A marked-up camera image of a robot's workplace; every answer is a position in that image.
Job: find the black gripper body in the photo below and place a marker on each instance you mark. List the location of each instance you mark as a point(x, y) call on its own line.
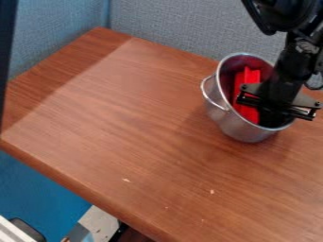
point(278, 95)

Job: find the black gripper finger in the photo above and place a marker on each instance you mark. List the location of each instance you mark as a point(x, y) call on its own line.
point(280, 119)
point(264, 117)

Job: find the stainless steel pot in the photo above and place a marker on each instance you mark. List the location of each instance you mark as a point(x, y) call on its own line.
point(238, 121)

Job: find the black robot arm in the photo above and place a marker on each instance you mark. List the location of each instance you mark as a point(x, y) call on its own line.
point(299, 19)

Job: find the white grey box under table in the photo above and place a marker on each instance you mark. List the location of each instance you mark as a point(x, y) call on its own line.
point(95, 227)

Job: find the black white device corner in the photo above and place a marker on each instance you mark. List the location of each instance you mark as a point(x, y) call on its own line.
point(17, 231)

